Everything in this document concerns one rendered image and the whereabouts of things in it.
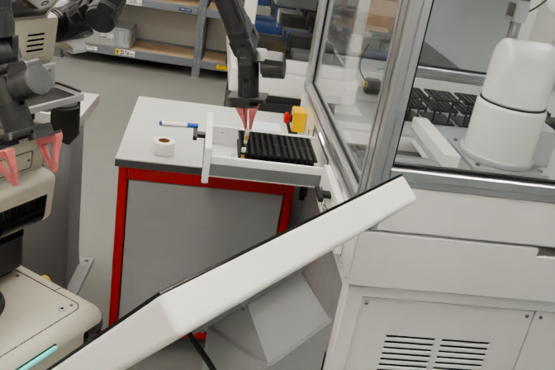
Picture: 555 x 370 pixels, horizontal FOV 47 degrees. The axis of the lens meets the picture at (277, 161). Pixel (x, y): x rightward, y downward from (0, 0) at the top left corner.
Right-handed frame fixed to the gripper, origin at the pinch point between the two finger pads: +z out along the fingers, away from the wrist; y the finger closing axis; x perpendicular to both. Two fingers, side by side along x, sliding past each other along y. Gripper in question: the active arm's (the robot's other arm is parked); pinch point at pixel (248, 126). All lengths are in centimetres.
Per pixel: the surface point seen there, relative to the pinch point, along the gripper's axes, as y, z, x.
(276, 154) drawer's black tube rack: -7.8, 8.3, -1.4
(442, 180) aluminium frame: -49, -5, 38
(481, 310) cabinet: -63, 29, 33
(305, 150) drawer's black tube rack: -15.2, 9.5, -9.2
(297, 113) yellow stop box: -9.2, 8.6, -39.8
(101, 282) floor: 70, 90, -47
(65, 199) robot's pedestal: 76, 47, -36
